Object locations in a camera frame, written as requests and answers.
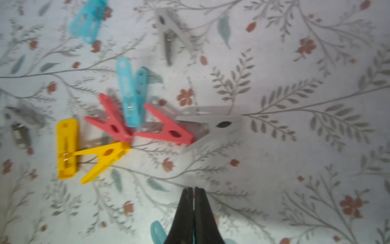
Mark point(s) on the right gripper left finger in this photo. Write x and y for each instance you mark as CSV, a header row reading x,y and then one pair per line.
x,y
182,228

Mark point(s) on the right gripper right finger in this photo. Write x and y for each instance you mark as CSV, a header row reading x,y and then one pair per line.
x,y
206,229

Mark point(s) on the grey clothespin near box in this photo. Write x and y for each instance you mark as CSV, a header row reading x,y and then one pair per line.
x,y
24,123

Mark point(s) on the yellow clothespin pair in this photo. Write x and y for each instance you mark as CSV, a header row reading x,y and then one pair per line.
x,y
67,132

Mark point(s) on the floral table mat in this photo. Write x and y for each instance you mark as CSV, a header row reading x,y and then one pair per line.
x,y
310,163

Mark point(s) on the grey clothespin far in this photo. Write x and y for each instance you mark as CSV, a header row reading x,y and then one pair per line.
x,y
167,30

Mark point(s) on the teal clothespin far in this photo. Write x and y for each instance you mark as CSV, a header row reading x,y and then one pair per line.
x,y
87,22

